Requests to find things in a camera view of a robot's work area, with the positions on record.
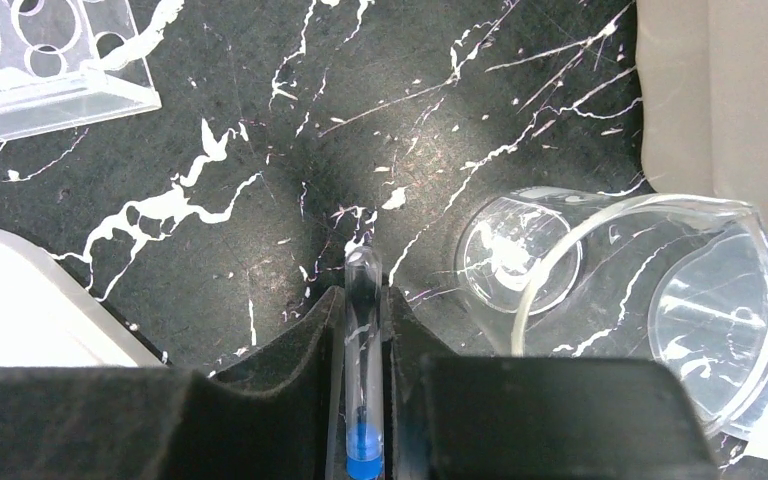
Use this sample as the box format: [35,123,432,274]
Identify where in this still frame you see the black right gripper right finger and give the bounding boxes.
[387,288,719,479]

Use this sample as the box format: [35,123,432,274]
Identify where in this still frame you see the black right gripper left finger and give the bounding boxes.
[0,287,344,479]

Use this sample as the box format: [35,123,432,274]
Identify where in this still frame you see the blue capped tube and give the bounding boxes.
[344,247,384,479]

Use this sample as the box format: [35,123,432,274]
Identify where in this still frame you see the clear glass beaker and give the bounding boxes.
[453,186,768,440]

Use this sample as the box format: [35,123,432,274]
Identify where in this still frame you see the white bin lid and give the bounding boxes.
[0,229,162,367]

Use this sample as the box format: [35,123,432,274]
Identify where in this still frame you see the clear plastic funnel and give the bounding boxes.
[647,233,768,440]

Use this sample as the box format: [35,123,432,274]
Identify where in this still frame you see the beige plastic bin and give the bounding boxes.
[635,0,768,230]

